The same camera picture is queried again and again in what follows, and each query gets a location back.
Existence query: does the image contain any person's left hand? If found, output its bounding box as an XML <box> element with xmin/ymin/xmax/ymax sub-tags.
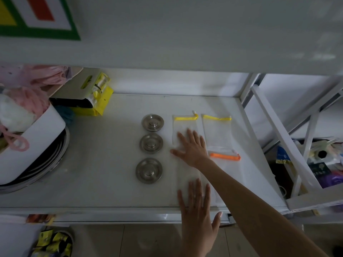
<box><xmin>177</xmin><ymin>179</ymin><xmax>223</xmax><ymax>257</ymax></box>

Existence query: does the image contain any person's right hand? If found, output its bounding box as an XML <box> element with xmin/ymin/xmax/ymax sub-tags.
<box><xmin>170</xmin><ymin>128</ymin><xmax>212</xmax><ymax>169</ymax></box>

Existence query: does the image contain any yellow-trimmed white mesh bag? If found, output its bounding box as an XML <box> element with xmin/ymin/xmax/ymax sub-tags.
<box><xmin>172</xmin><ymin>111</ymin><xmax>201</xmax><ymax>149</ymax></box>
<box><xmin>202</xmin><ymin>114</ymin><xmax>233</xmax><ymax>151</ymax></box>

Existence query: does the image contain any plain white mesh bag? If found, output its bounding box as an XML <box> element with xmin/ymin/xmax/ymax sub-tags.
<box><xmin>171</xmin><ymin>157</ymin><xmax>218</xmax><ymax>207</ymax></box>

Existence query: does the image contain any person's right forearm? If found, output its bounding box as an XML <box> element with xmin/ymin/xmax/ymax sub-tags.
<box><xmin>198</xmin><ymin>158</ymin><xmax>329</xmax><ymax>257</ymax></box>

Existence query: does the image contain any steel sink strainer plug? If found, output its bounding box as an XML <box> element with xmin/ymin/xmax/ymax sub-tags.
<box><xmin>139</xmin><ymin>133</ymin><xmax>164</xmax><ymax>154</ymax></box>
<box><xmin>135</xmin><ymin>157</ymin><xmax>163</xmax><ymax>184</ymax></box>
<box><xmin>141</xmin><ymin>114</ymin><xmax>164</xmax><ymax>132</ymax></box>

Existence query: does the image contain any orange-trimmed white mesh bag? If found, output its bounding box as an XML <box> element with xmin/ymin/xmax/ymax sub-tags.
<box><xmin>208</xmin><ymin>149</ymin><xmax>245</xmax><ymax>185</ymax></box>

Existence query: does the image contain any white shelf unit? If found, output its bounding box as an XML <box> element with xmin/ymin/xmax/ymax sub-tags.
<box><xmin>0</xmin><ymin>67</ymin><xmax>290</xmax><ymax>227</ymax></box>

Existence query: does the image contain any blue packet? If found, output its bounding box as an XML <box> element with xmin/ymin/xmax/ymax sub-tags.
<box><xmin>275</xmin><ymin>146</ymin><xmax>291</xmax><ymax>165</ymax></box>

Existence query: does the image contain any white crossbraced rack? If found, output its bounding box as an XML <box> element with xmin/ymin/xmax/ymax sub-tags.
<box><xmin>241</xmin><ymin>73</ymin><xmax>343</xmax><ymax>215</ymax></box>

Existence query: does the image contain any yellow packaged tool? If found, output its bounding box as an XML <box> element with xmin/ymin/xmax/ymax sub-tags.
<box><xmin>71</xmin><ymin>72</ymin><xmax>114</xmax><ymax>117</ymax></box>

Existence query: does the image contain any dark packet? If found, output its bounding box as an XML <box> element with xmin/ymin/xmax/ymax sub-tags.
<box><xmin>309</xmin><ymin>163</ymin><xmax>332</xmax><ymax>181</ymax></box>

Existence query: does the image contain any blue scrubber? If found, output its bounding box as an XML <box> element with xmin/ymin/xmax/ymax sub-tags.
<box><xmin>54</xmin><ymin>105</ymin><xmax>75</xmax><ymax>125</ymax></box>

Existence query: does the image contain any purple packet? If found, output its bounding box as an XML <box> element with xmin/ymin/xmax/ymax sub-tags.
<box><xmin>318</xmin><ymin>171</ymin><xmax>343</xmax><ymax>189</ymax></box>

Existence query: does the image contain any white cardboard box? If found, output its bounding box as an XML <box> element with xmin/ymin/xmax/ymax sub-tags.
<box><xmin>50</xmin><ymin>67</ymin><xmax>95</xmax><ymax>109</ymax></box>

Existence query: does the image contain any stack of steel pans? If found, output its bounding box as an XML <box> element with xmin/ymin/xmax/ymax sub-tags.
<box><xmin>0</xmin><ymin>127</ymin><xmax>71</xmax><ymax>195</ymax></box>

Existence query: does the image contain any pile of yellow black packets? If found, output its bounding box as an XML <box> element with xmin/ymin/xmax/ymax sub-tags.
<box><xmin>29</xmin><ymin>228</ymin><xmax>74</xmax><ymax>257</ymax></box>

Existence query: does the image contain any white storage bin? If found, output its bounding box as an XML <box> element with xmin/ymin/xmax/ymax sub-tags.
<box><xmin>0</xmin><ymin>104</ymin><xmax>66</xmax><ymax>185</ymax></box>

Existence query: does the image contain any green-bordered colourful sign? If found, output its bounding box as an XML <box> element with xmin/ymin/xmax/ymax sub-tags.
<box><xmin>0</xmin><ymin>0</ymin><xmax>81</xmax><ymax>41</ymax></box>

